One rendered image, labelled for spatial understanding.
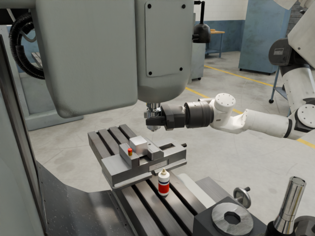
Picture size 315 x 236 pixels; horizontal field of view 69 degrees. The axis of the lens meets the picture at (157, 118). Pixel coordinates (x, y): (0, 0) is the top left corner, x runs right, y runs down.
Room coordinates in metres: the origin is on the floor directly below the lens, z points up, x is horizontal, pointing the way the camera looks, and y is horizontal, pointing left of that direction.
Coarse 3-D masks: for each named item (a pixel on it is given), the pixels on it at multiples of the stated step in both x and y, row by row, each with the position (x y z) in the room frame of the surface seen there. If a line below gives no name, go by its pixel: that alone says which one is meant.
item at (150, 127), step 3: (147, 114) 0.67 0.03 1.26; (159, 114) 0.67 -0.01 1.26; (147, 117) 0.67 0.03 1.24; (150, 117) 0.66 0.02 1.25; (153, 117) 0.66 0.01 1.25; (147, 126) 0.67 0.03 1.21; (150, 126) 0.66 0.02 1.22; (153, 126) 0.66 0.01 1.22; (156, 126) 0.66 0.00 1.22; (159, 126) 0.67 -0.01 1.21; (150, 129) 0.66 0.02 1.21; (153, 129) 0.66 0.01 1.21; (156, 129) 0.66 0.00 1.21
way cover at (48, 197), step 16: (48, 176) 0.62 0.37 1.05; (48, 192) 0.53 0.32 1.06; (64, 192) 0.62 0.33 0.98; (80, 192) 0.69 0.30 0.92; (96, 192) 0.72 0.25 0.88; (48, 208) 0.46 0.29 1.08; (64, 208) 0.53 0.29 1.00; (80, 208) 0.59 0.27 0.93; (96, 208) 0.64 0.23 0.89; (112, 208) 0.65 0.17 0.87; (48, 224) 0.40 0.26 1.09; (64, 224) 0.45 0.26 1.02; (80, 224) 0.51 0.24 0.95; (96, 224) 0.55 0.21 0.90; (112, 224) 0.57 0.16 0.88; (128, 224) 0.58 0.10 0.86
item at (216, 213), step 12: (216, 204) 0.42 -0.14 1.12; (228, 204) 0.41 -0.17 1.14; (204, 216) 0.39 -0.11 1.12; (216, 216) 0.37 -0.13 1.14; (228, 216) 0.39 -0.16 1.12; (240, 216) 0.37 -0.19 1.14; (252, 216) 0.39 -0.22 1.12; (204, 228) 0.36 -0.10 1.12; (216, 228) 0.35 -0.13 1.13; (228, 228) 0.34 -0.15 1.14; (240, 228) 0.34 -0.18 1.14; (252, 228) 0.34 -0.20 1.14; (264, 228) 0.35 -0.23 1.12
